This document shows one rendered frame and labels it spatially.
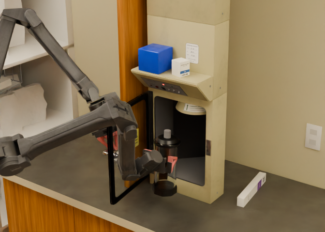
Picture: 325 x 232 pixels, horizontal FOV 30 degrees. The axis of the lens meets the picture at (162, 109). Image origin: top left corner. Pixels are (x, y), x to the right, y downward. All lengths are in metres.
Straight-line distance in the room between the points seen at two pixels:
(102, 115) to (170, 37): 0.68
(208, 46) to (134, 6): 0.36
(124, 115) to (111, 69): 1.41
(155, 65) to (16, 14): 0.57
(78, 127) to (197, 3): 0.74
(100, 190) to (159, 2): 0.87
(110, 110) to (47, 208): 1.11
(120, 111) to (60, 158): 1.20
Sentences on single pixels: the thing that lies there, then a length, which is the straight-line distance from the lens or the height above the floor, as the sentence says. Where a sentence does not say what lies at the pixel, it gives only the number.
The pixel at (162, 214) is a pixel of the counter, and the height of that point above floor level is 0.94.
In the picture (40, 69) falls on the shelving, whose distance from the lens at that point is 3.67.
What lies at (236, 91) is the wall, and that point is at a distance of 2.85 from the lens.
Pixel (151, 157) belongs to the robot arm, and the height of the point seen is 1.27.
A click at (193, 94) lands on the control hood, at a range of 2.37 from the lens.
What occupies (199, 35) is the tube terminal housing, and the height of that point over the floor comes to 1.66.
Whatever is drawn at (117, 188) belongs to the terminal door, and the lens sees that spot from 2.50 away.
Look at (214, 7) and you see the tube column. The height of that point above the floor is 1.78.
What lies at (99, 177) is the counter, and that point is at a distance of 2.82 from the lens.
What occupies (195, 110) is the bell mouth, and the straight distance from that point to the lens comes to 2.49.
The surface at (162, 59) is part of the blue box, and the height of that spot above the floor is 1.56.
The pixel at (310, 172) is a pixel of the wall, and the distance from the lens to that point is 2.82.
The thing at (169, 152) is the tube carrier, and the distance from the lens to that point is 2.41.
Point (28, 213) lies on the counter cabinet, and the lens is 3.01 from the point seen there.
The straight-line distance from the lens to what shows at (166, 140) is 2.40.
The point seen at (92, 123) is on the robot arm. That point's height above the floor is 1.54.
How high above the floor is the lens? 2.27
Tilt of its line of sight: 22 degrees down
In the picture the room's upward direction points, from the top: straight up
